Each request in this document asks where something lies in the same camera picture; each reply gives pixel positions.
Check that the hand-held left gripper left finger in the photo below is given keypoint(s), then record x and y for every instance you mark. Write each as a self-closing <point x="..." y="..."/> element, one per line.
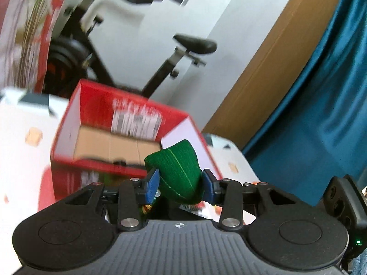
<point x="152" y="185"/>

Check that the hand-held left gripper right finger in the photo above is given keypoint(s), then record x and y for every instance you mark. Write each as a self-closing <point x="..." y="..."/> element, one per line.
<point x="208" y="186"/>

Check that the green fabric beanbag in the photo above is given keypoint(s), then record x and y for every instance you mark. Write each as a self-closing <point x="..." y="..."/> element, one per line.
<point x="177" y="172"/>

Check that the red strawberry cardboard box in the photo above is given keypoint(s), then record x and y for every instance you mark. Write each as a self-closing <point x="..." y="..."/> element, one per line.
<point x="97" y="111"/>

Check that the teal curtain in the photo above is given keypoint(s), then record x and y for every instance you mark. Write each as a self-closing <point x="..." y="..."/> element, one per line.
<point x="321" y="106"/>

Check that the wooden door panel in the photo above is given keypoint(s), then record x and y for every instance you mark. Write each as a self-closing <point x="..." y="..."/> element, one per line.
<point x="272" y="68"/>

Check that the black exercise bike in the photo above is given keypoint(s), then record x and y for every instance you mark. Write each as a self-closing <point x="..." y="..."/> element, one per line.
<point x="86" y="48"/>

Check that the dried plant stems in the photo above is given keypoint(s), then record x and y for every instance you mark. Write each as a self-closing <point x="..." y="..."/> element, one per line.
<point x="31" y="34"/>

